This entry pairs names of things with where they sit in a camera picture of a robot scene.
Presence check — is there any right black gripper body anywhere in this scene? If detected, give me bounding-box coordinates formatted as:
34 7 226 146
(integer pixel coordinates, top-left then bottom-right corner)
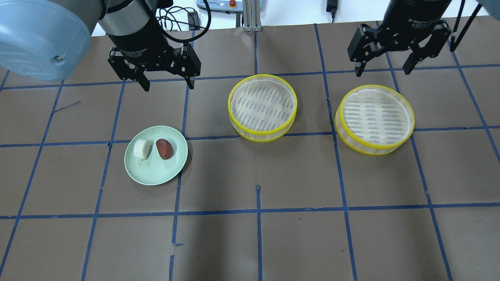
348 15 451 66

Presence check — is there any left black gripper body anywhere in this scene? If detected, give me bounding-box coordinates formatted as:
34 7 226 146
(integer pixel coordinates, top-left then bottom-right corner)
107 23 201 78

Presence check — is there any brown bun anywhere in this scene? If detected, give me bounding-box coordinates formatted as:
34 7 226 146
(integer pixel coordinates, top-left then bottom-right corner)
155 139 174 160

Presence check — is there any yellow rimmed steamer basket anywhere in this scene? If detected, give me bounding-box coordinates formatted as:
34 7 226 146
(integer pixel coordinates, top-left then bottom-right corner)
227 74 298 142

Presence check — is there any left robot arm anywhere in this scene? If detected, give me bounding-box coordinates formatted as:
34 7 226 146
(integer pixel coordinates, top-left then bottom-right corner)
0 0 201 91

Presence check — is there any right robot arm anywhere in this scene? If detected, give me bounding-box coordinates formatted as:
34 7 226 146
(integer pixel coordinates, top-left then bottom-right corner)
348 0 500 77

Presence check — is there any white steamed bun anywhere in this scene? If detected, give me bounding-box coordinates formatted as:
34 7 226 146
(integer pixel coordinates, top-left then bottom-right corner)
133 139 152 161

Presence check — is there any black power adapter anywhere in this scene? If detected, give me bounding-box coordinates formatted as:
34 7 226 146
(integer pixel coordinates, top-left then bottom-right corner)
326 0 339 22

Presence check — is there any teach pendant with red button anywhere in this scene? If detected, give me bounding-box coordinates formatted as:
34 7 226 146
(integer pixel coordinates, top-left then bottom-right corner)
207 0 243 14

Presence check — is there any light green plate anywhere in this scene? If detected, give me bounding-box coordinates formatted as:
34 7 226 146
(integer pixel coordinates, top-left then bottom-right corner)
124 126 189 186

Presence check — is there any black cable bundle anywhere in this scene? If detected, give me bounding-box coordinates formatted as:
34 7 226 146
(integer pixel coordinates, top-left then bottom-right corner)
155 6 211 43

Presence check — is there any aluminium frame post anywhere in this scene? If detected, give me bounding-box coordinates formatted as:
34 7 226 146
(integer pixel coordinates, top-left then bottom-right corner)
242 0 262 32

